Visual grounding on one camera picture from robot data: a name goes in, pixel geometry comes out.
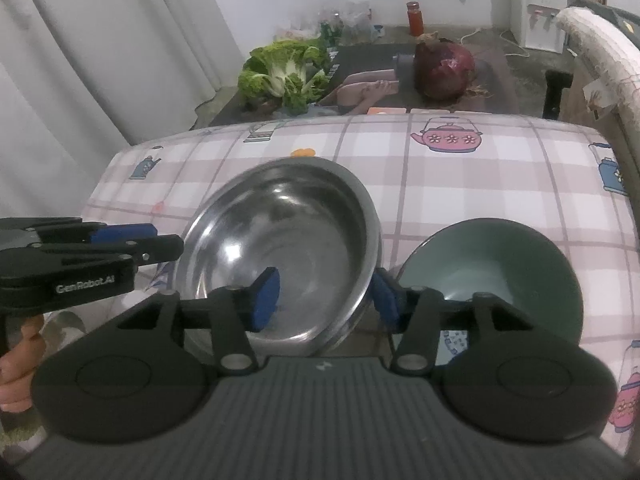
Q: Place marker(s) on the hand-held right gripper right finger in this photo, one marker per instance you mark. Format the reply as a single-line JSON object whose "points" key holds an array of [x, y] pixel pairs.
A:
{"points": [[384, 302]]}

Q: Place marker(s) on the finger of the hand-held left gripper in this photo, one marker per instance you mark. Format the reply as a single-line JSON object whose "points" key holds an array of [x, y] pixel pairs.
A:
{"points": [[155, 249], [125, 233]]}

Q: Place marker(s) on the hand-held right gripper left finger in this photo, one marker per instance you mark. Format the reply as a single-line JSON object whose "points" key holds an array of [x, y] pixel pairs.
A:
{"points": [[265, 300]]}

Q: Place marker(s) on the stainless steel bowl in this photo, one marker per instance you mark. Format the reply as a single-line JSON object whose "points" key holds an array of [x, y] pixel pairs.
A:
{"points": [[300, 230]]}

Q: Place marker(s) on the green ceramic bowl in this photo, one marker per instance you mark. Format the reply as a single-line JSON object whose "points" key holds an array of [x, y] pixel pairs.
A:
{"points": [[490, 265]]}

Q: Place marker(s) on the person's left hand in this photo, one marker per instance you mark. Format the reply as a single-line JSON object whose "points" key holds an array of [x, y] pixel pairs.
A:
{"points": [[17, 380]]}

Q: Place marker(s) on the checked printed tablecloth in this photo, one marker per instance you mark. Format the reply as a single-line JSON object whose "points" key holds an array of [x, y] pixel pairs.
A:
{"points": [[500, 180]]}

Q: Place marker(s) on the white curtain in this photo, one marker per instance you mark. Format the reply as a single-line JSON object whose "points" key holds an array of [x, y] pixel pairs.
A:
{"points": [[100, 60]]}

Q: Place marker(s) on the green leafy cabbage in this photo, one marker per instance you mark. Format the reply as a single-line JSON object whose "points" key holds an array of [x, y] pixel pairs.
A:
{"points": [[280, 72]]}

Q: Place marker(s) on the black cup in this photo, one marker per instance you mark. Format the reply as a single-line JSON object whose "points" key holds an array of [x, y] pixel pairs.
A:
{"points": [[404, 67]]}

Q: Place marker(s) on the dark low table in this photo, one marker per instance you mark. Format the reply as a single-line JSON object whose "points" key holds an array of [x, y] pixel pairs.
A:
{"points": [[505, 85]]}

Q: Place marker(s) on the cluster of clear bottles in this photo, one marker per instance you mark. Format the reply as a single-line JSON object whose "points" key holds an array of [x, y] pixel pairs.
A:
{"points": [[350, 20]]}

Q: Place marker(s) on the red jar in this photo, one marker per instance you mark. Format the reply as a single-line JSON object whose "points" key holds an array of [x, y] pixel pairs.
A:
{"points": [[414, 17]]}

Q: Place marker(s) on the white water dispenser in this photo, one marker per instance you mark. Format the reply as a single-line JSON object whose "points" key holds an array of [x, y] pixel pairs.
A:
{"points": [[537, 15]]}

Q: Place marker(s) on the cream lace sofa cover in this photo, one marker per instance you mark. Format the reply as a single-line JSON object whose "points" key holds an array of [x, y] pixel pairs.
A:
{"points": [[605, 60]]}

